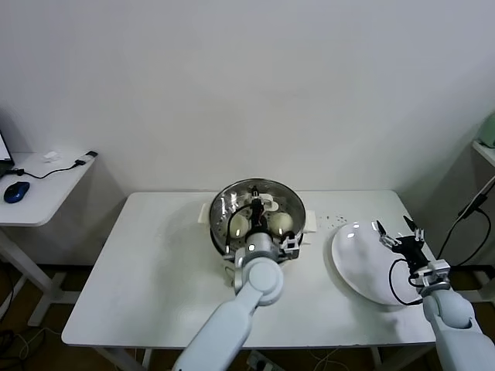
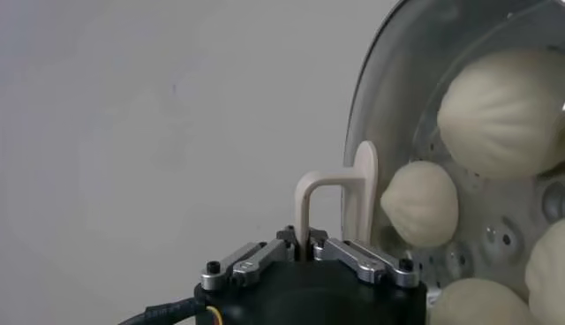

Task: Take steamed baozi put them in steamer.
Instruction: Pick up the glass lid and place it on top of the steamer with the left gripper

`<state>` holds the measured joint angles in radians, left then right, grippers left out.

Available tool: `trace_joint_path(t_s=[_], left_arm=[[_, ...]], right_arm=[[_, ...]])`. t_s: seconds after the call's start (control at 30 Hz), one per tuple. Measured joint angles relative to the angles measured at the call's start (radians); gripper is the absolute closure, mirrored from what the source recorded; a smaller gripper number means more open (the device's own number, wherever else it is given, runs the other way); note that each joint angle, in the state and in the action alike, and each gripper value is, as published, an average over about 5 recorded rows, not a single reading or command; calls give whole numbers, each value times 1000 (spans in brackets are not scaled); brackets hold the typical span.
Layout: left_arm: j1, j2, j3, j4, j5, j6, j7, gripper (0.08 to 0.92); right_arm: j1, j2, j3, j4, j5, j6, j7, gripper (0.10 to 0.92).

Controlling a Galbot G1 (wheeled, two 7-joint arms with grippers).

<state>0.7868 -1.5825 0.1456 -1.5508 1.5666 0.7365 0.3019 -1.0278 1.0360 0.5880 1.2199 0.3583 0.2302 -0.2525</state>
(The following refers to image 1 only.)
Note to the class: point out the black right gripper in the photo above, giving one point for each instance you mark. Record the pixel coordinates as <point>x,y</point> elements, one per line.
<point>412,251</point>

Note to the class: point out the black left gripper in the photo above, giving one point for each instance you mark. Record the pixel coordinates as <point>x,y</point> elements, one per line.
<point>259,218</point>

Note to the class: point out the white steamed baozi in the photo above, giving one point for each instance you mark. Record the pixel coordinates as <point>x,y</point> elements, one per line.
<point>282,223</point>
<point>237,225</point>

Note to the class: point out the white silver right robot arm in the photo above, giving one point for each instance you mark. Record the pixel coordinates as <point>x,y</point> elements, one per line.
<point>448,309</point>

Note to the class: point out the stainless steel steamer basket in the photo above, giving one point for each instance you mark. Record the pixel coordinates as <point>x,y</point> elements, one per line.
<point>311,222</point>

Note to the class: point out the large white round plate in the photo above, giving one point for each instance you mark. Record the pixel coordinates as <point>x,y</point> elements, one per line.
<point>359,263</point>

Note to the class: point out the white shelf table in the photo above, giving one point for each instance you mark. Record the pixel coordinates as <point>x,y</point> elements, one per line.
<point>485,154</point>

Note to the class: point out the pale green object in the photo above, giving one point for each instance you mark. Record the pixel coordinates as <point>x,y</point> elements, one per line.
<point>489,133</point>

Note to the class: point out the white floor power strip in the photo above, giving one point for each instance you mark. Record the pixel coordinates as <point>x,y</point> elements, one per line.
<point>258,361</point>

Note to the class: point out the small white crumpled object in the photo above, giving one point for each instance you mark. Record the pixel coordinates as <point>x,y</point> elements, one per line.
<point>52,156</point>

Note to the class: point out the white side desk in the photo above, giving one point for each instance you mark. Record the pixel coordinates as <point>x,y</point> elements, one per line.
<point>46,193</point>

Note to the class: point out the blue computer mouse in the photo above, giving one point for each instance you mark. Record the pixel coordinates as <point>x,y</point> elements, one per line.
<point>16,191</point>

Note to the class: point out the black laptop computer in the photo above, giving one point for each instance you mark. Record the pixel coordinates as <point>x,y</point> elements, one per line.
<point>4,152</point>

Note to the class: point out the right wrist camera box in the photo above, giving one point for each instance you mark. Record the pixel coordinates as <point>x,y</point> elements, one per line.
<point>433,270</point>

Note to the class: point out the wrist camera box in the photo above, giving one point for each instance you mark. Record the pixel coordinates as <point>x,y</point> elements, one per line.
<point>291,244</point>
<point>433,270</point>

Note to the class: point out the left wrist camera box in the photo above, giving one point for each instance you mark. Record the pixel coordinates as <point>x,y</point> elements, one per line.
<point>291,244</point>

